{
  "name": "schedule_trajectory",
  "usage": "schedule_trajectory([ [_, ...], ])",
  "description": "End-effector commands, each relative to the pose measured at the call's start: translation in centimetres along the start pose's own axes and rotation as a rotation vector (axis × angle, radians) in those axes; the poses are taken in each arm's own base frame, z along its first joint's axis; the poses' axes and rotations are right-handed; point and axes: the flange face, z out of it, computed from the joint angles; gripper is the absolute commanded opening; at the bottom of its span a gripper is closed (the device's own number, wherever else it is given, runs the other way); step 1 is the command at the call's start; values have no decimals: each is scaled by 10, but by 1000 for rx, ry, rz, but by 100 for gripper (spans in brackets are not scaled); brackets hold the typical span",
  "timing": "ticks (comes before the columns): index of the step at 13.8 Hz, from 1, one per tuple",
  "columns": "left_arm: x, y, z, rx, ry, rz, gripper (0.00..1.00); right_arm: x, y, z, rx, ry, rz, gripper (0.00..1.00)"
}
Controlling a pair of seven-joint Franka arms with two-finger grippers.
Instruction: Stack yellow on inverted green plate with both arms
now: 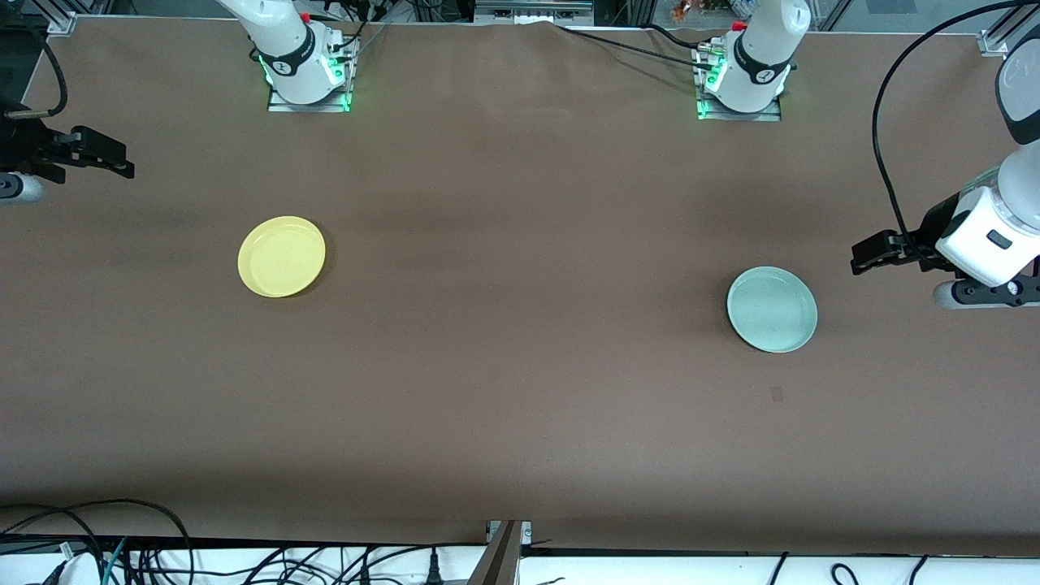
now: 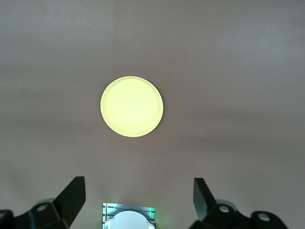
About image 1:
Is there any pale green round plate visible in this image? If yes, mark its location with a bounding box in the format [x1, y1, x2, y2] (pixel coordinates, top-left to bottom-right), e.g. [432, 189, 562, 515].
[726, 266, 818, 354]

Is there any yellow round plate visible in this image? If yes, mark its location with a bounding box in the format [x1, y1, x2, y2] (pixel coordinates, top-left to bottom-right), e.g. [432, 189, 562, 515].
[237, 215, 327, 299]

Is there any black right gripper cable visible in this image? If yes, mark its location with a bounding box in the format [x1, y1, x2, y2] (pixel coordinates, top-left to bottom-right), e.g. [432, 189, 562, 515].
[4, 37, 69, 121]

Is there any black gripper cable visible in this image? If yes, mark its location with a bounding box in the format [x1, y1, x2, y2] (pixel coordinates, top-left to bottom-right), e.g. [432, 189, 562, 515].
[4, 37, 69, 121]
[872, 0, 1040, 238]

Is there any aluminium frame profile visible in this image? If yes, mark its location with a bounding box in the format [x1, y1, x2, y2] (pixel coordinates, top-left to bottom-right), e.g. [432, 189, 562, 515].
[979, 0, 1040, 58]
[37, 0, 78, 37]

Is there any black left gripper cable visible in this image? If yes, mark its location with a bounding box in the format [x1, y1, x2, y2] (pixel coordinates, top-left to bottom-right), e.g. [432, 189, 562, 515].
[872, 0, 1040, 238]

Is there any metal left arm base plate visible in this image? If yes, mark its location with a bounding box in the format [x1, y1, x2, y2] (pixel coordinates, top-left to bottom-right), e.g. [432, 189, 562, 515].
[695, 41, 785, 124]

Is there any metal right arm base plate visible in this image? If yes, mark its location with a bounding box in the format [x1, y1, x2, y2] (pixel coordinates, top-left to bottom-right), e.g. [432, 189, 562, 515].
[266, 37, 358, 114]

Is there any black cable across table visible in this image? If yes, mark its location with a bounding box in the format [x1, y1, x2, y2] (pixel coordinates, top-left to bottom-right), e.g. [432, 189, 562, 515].
[551, 21, 717, 69]

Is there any long black looping cable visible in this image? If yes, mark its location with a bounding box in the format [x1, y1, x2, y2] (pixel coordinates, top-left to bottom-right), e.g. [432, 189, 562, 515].
[0, 498, 193, 585]

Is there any teal cable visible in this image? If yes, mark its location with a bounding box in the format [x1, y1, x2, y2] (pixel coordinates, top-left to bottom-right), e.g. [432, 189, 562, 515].
[102, 536, 129, 585]

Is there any grey metal frame bracket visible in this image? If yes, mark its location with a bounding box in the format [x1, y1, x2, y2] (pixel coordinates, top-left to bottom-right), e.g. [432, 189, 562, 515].
[467, 520, 533, 585]

